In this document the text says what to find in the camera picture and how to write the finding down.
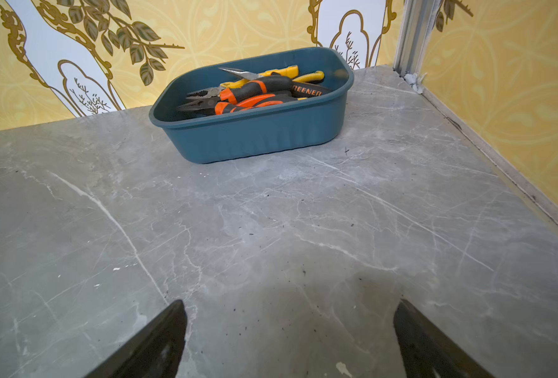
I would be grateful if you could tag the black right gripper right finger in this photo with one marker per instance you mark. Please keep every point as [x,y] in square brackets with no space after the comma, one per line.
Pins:
[426,351]

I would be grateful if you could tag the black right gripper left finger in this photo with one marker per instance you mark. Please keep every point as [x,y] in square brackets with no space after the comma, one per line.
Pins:
[155,351]

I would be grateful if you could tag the orange black combination pliers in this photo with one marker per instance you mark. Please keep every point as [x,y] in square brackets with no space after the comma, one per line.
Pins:
[209,107]

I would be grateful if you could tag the teal plastic storage box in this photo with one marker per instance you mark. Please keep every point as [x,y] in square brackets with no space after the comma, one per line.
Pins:
[312,121]

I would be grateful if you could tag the orange black long-nose pliers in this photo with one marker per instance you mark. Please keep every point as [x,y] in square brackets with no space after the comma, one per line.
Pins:
[262,86]

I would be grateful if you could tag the yellow handled pliers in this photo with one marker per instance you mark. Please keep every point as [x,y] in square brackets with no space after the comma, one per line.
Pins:
[291,72]

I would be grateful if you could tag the aluminium corner frame post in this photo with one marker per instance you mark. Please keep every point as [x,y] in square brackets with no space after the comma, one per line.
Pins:
[419,17]

